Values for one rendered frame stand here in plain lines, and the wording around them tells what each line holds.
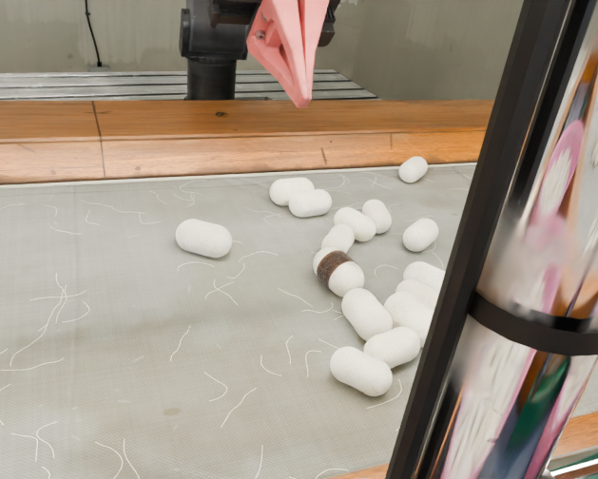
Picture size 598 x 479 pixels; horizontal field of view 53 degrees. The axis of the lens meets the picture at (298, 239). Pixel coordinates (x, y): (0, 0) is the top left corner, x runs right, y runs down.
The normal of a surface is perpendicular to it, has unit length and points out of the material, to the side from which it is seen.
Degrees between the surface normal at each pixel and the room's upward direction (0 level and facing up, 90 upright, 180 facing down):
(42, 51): 90
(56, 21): 90
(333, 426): 0
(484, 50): 90
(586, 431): 0
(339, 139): 45
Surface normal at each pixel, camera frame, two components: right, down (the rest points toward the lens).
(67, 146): 0.33, -0.24
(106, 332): 0.11, -0.85
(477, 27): -0.90, 0.13
